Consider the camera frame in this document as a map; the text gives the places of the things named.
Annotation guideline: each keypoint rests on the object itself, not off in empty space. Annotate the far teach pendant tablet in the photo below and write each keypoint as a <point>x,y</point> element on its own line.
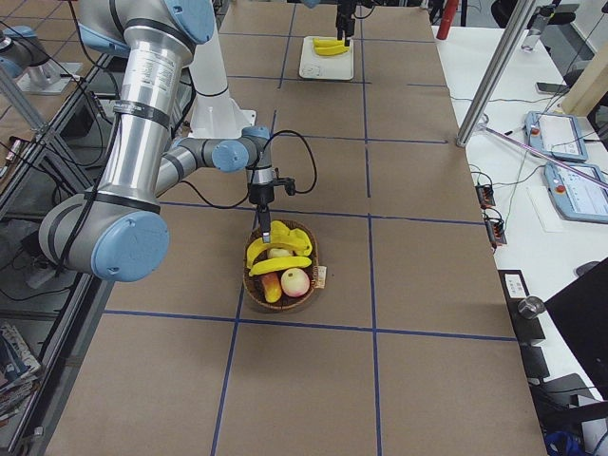
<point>556,135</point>

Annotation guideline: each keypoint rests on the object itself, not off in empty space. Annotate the yellow banana moved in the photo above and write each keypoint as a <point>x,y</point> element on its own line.
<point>323,42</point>
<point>256,248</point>
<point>331,51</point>

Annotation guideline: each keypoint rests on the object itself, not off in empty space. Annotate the red fire extinguisher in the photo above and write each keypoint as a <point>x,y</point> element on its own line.
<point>448,15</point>

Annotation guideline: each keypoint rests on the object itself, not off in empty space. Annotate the aluminium frame post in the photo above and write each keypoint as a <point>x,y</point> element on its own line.
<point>495,69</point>

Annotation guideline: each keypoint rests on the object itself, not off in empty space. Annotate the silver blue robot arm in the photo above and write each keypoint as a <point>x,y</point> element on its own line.
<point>367,4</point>
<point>114,230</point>

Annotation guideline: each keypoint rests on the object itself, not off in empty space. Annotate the cream bear print tray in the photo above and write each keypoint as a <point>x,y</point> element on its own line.
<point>315,67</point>

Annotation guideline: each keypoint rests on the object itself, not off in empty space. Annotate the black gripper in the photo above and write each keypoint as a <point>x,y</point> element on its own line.
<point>261,193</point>
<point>344,19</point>

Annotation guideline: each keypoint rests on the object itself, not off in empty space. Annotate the pink peach fruit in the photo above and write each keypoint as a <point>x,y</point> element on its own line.
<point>295,282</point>

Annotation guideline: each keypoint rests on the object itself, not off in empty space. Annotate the near teach pendant tablet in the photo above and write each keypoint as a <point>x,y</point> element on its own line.
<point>576,196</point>

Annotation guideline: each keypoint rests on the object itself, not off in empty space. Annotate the orange yellow mango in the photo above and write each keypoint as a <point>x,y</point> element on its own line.
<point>271,287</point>

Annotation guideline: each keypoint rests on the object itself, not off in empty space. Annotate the white basket tag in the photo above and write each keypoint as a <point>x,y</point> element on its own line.
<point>319,276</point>

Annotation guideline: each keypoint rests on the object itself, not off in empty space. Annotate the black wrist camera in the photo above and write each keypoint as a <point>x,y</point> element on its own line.
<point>287,183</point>

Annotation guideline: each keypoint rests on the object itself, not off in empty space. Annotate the brown wicker basket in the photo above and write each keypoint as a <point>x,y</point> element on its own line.
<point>263,265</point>

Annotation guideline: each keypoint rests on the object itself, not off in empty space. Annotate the teach pendant tablet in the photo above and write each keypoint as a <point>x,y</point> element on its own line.
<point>576,196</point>
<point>556,135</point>

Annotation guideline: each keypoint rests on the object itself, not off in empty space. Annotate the yellow lemon fruit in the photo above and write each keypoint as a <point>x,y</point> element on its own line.
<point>278,253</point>

